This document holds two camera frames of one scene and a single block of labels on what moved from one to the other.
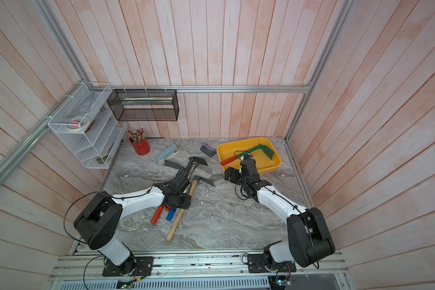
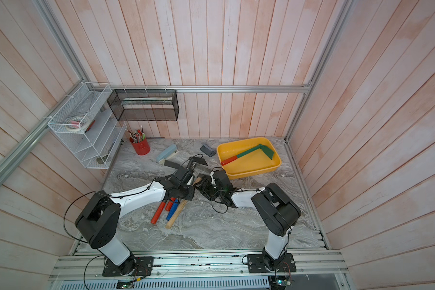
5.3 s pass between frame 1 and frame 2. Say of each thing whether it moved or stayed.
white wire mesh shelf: stayed
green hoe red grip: stayed
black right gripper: moved
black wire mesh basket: stayed
